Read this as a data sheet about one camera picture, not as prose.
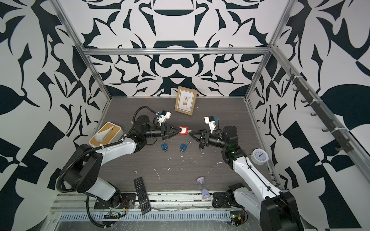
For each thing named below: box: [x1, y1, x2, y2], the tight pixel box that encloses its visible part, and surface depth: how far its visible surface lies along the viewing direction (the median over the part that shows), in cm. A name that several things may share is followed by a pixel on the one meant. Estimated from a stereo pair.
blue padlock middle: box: [179, 141, 192, 151], surface depth 95 cm
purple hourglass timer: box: [196, 176, 212, 200], surface depth 78 cm
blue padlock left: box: [160, 139, 171, 151], surface depth 95 cm
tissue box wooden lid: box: [88, 122, 121, 146], surface depth 93 cm
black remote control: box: [133, 176, 152, 215], surface depth 77 cm
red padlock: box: [177, 126, 188, 136], surface depth 76 cm
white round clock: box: [250, 148, 270, 166], surface depth 89 cm
